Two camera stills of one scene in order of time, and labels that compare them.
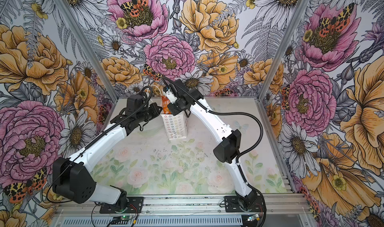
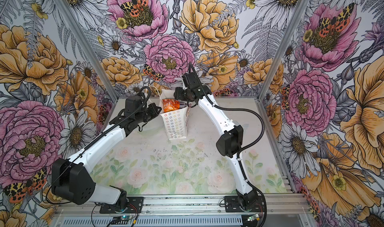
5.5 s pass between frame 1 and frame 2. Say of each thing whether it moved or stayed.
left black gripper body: stayed
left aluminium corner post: stayed
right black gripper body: moved
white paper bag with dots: stayed
